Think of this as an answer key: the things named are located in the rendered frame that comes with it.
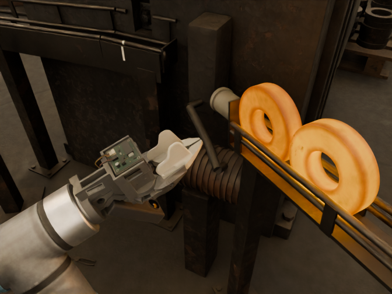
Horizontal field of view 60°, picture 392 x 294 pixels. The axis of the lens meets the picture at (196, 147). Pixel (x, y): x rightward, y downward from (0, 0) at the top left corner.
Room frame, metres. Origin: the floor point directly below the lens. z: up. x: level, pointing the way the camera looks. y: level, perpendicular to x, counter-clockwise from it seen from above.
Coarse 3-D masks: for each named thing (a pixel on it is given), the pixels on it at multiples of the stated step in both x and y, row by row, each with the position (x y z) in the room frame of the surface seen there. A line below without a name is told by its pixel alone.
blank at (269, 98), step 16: (256, 96) 0.53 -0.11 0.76; (272, 96) 0.50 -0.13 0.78; (288, 96) 0.50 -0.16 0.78; (240, 112) 0.57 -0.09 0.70; (256, 112) 0.54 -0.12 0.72; (272, 112) 0.49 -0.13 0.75; (288, 112) 0.47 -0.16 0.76; (256, 128) 0.53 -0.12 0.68; (272, 128) 0.48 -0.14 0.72; (288, 128) 0.45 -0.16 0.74; (272, 144) 0.48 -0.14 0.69; (288, 144) 0.45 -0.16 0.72; (272, 160) 0.47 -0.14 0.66
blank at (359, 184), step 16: (304, 128) 0.42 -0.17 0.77; (320, 128) 0.40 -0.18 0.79; (336, 128) 0.38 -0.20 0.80; (352, 128) 0.38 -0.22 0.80; (304, 144) 0.41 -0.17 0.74; (320, 144) 0.39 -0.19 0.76; (336, 144) 0.37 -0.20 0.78; (352, 144) 0.36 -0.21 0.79; (304, 160) 0.41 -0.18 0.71; (320, 160) 0.41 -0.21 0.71; (336, 160) 0.36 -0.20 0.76; (352, 160) 0.34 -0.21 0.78; (368, 160) 0.34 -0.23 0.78; (304, 176) 0.40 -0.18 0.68; (320, 176) 0.39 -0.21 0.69; (352, 176) 0.33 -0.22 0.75; (368, 176) 0.32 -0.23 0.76; (336, 192) 0.34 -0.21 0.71; (352, 192) 0.32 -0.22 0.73; (368, 192) 0.31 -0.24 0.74; (352, 208) 0.32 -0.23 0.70
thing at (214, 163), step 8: (192, 104) 0.73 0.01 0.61; (200, 104) 0.74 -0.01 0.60; (192, 112) 0.71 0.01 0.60; (192, 120) 0.69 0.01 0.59; (200, 120) 0.69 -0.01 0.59; (200, 128) 0.66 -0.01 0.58; (200, 136) 0.65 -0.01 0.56; (208, 136) 0.65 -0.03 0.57; (208, 144) 0.62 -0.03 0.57; (208, 152) 0.60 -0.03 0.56; (216, 160) 0.57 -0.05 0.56; (216, 168) 0.55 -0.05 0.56; (224, 168) 0.56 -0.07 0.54
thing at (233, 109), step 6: (234, 102) 0.58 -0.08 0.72; (228, 108) 0.57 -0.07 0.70; (234, 108) 0.57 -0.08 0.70; (228, 114) 0.57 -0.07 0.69; (234, 114) 0.57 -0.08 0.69; (228, 120) 0.57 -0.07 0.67; (234, 120) 0.57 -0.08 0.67; (228, 126) 0.57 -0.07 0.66; (240, 126) 0.58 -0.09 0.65; (228, 132) 0.57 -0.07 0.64; (228, 138) 0.57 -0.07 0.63; (228, 144) 0.56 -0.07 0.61
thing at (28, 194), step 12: (0, 156) 0.91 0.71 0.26; (0, 168) 0.88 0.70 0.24; (0, 180) 0.86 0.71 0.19; (12, 180) 0.91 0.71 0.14; (0, 192) 0.86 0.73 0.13; (12, 192) 0.87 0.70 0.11; (24, 192) 0.96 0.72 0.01; (36, 192) 0.96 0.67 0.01; (0, 204) 0.85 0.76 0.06; (12, 204) 0.86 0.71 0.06; (24, 204) 0.90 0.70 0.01; (0, 216) 0.84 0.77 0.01; (12, 216) 0.84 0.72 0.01
